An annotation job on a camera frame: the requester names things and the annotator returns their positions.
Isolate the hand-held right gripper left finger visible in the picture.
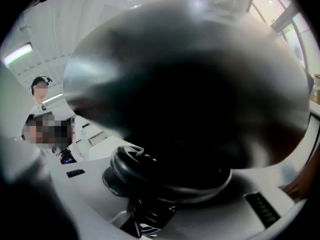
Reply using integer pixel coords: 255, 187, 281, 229
0, 60, 137, 240

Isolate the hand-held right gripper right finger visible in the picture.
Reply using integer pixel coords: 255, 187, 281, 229
159, 156, 312, 240

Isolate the black hair dryer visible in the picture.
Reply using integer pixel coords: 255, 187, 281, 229
62, 0, 311, 237

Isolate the strip ceiling light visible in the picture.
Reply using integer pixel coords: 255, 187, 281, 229
41, 93, 66, 108

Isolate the rectangular ceiling light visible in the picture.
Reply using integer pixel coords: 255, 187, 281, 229
2, 42, 35, 69

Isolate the large window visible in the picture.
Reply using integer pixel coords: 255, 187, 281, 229
249, 0, 310, 69

